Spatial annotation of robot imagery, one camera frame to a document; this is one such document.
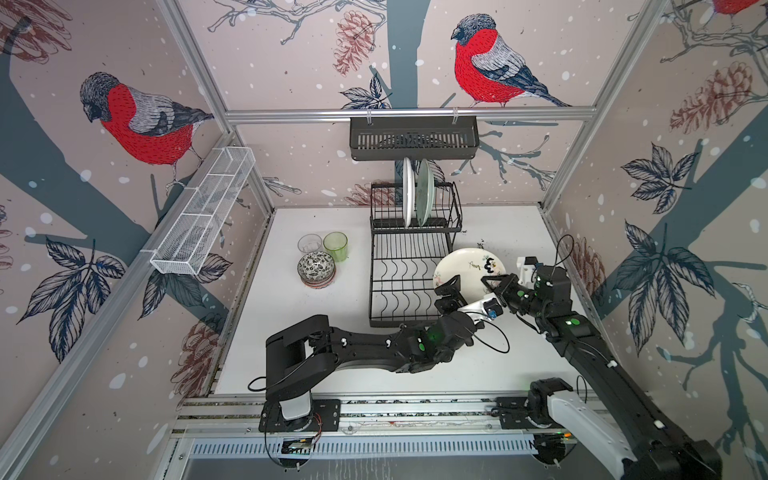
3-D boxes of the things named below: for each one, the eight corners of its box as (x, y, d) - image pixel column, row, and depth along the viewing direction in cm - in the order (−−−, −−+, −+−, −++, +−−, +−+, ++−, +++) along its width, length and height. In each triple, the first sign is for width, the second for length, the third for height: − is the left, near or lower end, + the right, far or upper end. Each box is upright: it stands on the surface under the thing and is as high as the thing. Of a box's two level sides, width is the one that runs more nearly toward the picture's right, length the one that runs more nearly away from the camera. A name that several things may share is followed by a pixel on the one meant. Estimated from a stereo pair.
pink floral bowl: (300, 284, 99) (295, 273, 94) (305, 263, 105) (300, 251, 99) (334, 284, 99) (331, 273, 94) (337, 262, 105) (334, 251, 99)
